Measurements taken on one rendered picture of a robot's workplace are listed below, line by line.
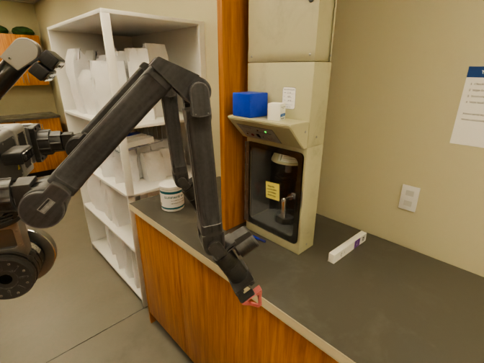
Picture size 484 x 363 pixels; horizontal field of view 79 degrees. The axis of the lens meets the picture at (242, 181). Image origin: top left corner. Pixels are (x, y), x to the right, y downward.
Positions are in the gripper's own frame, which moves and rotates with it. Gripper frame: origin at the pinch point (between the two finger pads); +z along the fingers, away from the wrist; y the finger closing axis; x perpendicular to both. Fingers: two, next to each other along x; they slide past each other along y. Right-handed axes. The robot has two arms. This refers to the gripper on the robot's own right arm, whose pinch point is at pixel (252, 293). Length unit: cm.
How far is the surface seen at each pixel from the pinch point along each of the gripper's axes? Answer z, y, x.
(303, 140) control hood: -20, 25, -45
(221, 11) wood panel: -69, 56, -49
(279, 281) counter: 17.5, 13.7, -9.1
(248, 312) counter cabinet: 25.9, 17.7, 7.7
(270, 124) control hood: -31, 29, -38
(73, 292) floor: 47, 160, 129
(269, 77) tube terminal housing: -41, 44, -51
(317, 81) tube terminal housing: -35, 27, -60
